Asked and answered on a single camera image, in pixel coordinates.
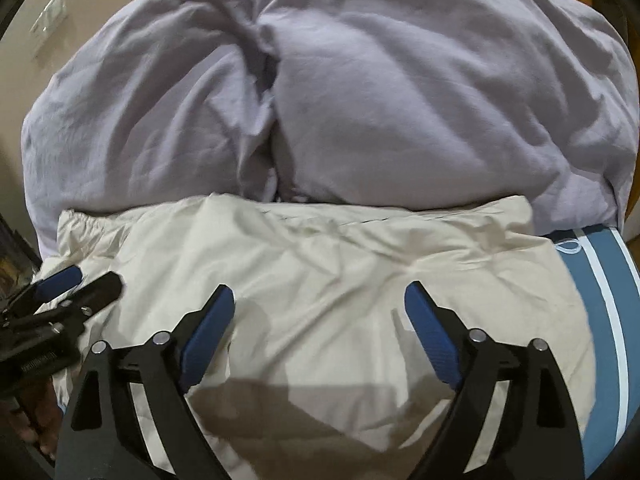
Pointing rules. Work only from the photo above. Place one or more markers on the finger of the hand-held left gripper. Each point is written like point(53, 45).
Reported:
point(102, 287)
point(57, 282)

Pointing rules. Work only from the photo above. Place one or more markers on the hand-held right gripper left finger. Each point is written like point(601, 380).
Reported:
point(207, 330)

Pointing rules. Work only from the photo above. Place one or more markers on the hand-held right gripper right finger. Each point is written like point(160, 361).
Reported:
point(430, 330)

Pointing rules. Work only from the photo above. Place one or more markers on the beige puffer jacket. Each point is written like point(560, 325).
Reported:
point(325, 285)

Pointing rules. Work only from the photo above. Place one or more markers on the person's left hand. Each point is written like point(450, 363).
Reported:
point(42, 425)

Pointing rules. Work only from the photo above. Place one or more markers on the blue white striped bed sheet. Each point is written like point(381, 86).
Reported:
point(580, 285)

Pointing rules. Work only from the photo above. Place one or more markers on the purple pillow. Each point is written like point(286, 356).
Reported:
point(425, 100)
point(150, 125)

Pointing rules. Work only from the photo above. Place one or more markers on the white wall switch panel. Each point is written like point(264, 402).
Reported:
point(49, 20)

